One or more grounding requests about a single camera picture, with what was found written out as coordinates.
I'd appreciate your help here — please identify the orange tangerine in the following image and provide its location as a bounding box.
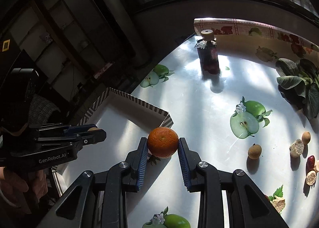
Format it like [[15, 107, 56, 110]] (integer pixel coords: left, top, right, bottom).
[[147, 127, 178, 158]]

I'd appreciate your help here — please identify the brown longan fruit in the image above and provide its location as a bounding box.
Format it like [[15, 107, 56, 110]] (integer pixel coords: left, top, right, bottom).
[[248, 144, 262, 160], [302, 131, 311, 145], [88, 127, 99, 132]]

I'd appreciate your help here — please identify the beige cut corn-like piece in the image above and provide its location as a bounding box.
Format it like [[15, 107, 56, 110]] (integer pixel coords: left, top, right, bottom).
[[313, 160, 319, 173], [305, 170, 317, 186], [289, 139, 304, 158], [270, 196, 286, 214]]

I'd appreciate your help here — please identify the red jujube date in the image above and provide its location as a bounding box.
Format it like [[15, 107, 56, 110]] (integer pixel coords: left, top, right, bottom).
[[306, 155, 316, 172]]

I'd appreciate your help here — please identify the left human hand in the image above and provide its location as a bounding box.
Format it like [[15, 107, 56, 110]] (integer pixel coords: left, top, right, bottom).
[[1, 167, 48, 214]]

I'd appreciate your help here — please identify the striped cardboard tray box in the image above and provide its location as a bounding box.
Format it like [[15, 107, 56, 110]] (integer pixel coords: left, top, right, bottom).
[[52, 88, 173, 195]]

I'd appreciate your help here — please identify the fruit print tablecloth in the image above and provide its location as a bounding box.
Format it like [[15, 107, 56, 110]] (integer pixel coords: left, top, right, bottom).
[[132, 30, 318, 227]]

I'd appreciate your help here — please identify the dark red glass bottle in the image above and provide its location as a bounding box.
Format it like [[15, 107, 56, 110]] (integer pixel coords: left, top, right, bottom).
[[195, 30, 220, 74]]

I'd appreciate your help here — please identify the green leafy vegetable bunch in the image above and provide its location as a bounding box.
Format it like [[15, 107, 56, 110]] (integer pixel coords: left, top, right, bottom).
[[275, 58, 318, 120]]

